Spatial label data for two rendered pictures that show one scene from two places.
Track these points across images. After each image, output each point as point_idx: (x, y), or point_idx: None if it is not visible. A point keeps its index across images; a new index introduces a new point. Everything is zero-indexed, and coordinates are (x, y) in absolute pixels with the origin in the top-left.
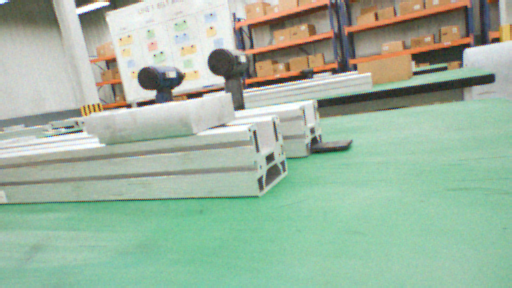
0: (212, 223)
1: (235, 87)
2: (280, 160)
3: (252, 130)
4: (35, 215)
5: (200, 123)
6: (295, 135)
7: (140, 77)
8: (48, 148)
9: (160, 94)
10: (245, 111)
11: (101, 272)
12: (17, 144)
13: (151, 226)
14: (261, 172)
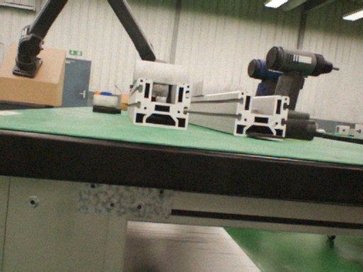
0: (92, 119)
1: (284, 83)
2: (178, 116)
3: (145, 82)
4: (110, 116)
5: (143, 76)
6: (238, 116)
7: (249, 66)
8: None
9: (260, 83)
10: (252, 97)
11: (41, 112)
12: None
13: (90, 117)
14: (144, 111)
